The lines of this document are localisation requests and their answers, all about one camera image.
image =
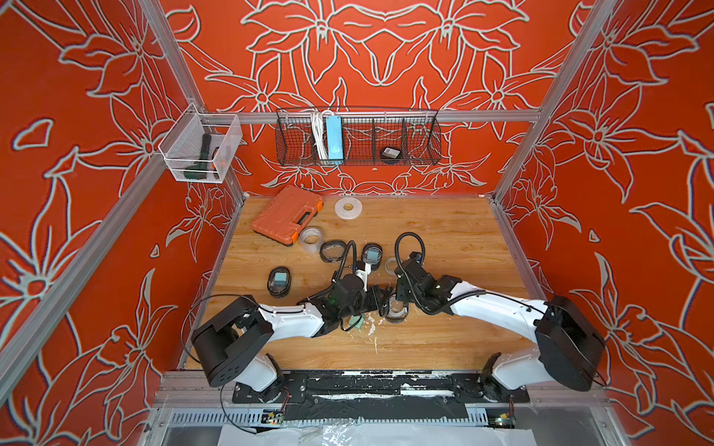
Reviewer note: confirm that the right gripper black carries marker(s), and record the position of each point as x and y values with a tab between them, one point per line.
399	289

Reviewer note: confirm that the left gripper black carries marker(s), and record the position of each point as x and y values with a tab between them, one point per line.
373	295

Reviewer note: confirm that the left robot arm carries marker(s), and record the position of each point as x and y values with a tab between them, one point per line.
229	345

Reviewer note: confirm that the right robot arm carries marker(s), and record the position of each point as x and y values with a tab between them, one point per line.
565	347

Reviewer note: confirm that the green charger cube left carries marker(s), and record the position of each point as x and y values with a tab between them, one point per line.
356	322

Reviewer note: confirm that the clear tape roll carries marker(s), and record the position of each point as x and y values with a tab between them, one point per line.
311	239

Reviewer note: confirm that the white tape roll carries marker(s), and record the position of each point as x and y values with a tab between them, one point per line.
348	208

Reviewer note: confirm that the orange tool case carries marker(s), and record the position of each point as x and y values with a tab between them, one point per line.
287	215

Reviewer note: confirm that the black item in basket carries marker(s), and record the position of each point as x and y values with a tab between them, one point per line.
390	156

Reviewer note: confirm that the blue power bank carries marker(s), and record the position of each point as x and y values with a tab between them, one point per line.
335	150

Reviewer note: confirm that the dark green tool in bin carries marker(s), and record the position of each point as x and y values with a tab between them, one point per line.
199	169

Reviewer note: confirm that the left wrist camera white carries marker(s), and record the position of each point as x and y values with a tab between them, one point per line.
362	271

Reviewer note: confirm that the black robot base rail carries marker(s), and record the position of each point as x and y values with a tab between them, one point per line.
387	396

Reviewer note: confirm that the black wire wall basket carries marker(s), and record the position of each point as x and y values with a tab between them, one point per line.
301	138

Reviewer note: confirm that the clear acrylic wall bin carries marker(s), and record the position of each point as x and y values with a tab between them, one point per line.
182	144

